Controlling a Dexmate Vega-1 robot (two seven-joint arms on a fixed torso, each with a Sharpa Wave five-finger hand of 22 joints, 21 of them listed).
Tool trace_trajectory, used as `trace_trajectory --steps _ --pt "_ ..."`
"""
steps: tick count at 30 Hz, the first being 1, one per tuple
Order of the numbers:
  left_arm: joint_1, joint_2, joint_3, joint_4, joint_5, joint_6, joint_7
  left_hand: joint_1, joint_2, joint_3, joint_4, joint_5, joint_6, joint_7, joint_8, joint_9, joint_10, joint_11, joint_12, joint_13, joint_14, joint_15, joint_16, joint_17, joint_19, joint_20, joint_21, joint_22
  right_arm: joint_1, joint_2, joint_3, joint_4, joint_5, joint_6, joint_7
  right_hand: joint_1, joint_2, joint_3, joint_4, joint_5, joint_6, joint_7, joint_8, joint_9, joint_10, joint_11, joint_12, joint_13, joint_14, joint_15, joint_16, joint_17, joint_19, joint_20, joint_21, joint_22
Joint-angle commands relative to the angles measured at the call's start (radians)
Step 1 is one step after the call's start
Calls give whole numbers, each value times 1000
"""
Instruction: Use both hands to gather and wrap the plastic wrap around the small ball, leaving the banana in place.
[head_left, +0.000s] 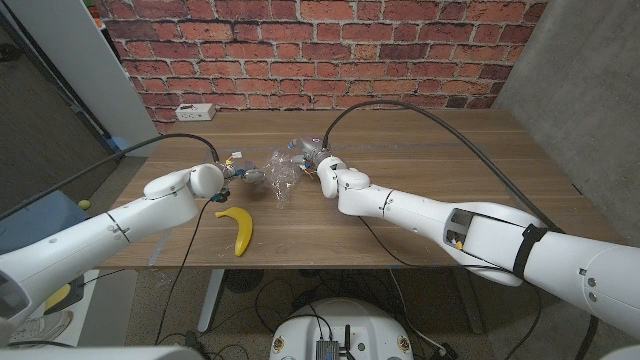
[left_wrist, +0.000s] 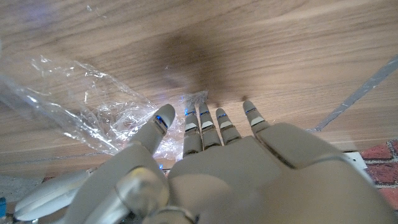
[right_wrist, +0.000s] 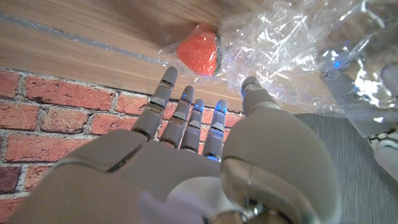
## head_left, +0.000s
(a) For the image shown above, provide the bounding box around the white power strip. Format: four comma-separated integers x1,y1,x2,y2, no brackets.
174,103,217,123

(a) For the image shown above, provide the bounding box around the red brick print backdrop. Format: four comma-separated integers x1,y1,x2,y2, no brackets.
94,0,549,135

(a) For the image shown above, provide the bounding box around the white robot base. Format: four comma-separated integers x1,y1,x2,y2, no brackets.
269,298,415,360

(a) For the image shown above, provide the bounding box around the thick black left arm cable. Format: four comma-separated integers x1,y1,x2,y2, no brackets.
0,132,222,221

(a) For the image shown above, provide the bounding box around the white floor cable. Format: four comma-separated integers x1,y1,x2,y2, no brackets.
388,268,447,352

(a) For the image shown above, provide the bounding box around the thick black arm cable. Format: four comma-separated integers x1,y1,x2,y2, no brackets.
322,99,600,360
0,132,222,221

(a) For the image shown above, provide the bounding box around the white board panel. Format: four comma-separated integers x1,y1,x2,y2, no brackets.
4,0,162,159

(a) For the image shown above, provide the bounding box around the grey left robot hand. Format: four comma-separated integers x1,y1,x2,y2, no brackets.
219,157,269,186

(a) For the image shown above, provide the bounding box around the black round floor fan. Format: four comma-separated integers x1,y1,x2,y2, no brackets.
223,269,265,294

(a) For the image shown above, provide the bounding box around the yellow banana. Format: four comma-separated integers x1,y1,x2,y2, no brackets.
214,206,255,258

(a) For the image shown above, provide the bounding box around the blue grey bin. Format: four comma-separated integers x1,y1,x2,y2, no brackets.
0,189,91,254

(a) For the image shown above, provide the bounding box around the white robot chest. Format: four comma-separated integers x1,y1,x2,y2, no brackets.
0,344,206,360

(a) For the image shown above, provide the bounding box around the clear plastic wrap sheet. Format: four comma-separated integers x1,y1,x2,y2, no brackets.
263,148,304,209

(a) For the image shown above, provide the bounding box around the thin black right wrist wire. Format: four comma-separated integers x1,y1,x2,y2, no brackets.
357,216,506,271

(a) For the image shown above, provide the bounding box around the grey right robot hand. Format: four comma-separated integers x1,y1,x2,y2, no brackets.
287,137,334,174

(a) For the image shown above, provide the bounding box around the thin black left wrist wire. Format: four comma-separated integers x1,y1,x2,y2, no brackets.
154,198,214,346

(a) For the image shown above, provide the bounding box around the black yellow foot pedal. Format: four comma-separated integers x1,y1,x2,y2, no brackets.
44,274,86,316

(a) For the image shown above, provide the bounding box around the white table leg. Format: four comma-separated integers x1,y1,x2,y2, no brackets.
197,268,226,334

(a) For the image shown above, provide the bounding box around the grey table leg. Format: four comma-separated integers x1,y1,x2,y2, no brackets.
452,269,485,335

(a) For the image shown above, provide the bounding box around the grey white sneaker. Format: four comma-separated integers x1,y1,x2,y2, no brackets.
9,309,74,346

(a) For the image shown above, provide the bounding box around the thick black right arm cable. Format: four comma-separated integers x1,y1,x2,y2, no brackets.
322,99,600,360

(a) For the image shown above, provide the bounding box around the thin black wrist wire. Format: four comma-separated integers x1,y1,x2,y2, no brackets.
357,216,506,271
154,198,214,346

